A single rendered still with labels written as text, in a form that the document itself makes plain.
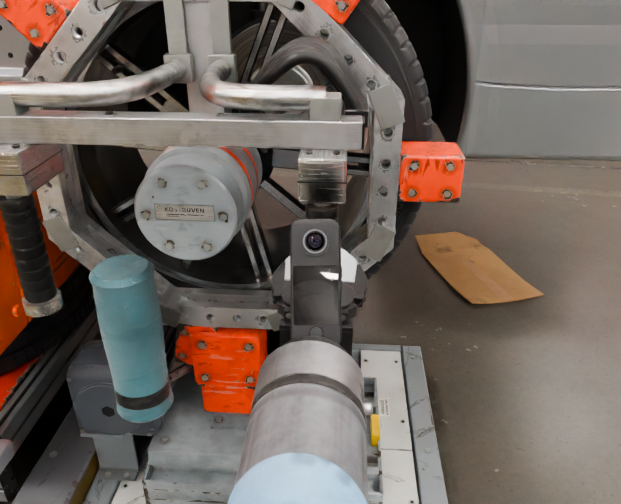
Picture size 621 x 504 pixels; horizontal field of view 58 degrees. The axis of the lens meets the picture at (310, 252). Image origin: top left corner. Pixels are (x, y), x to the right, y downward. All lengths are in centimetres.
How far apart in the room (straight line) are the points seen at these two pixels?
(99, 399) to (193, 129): 74
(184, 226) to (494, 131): 77
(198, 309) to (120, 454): 55
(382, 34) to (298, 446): 62
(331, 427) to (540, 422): 136
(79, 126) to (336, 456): 44
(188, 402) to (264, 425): 96
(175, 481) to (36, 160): 79
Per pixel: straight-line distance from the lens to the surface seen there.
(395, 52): 85
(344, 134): 59
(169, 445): 127
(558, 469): 161
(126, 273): 82
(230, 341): 95
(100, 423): 127
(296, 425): 39
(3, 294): 109
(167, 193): 69
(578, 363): 198
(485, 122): 126
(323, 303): 49
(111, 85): 65
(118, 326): 84
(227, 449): 124
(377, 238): 84
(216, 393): 103
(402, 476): 139
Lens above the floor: 113
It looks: 28 degrees down
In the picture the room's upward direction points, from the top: straight up
